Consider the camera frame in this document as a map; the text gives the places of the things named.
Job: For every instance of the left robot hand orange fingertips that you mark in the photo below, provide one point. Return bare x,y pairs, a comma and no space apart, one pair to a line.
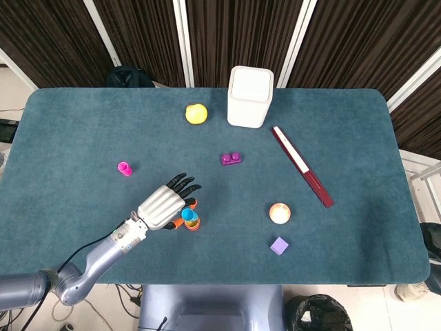
160,207

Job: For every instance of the cyan plastic cup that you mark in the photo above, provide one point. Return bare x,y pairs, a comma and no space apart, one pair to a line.
187,213

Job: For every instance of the yellow plastic cup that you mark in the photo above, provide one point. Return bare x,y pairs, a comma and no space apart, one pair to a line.
191,224

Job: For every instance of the pink plastic cup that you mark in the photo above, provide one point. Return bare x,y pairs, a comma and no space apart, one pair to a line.
124,168

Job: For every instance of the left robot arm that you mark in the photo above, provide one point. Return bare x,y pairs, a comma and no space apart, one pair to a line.
100,257

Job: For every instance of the orange plastic cup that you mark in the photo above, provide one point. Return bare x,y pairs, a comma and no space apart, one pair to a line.
197,227

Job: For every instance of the purple building block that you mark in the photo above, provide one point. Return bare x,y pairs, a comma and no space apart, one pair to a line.
231,160

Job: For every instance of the yellow ball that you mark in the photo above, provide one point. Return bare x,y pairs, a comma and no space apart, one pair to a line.
196,113

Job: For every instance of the blue-grey robot torso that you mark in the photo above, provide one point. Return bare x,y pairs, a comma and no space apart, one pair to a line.
210,307

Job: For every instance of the teal table mat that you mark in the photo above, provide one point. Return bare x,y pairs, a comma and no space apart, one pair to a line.
86,120

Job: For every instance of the peach wooden ball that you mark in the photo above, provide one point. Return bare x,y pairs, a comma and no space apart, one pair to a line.
279,213

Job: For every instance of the lilac cube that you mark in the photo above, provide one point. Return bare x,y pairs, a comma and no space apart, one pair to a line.
279,245

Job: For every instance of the black office chair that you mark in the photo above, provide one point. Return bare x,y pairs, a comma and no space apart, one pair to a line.
129,77

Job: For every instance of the white square bin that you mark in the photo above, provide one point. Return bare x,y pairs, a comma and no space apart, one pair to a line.
248,100

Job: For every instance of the long maroon box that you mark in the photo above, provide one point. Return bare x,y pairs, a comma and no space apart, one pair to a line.
303,167

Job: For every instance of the black floor device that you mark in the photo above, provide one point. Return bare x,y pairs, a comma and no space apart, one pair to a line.
7,131

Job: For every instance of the black trash bin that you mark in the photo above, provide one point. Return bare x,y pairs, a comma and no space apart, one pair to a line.
320,313

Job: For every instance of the beige cloth bundle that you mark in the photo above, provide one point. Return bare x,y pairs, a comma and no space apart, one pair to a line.
410,292

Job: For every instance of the white partition frame post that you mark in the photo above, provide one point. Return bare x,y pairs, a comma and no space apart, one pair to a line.
182,41
17,72
413,82
102,32
296,41

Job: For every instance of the white metal frame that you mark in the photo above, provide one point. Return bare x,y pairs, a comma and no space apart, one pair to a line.
425,172

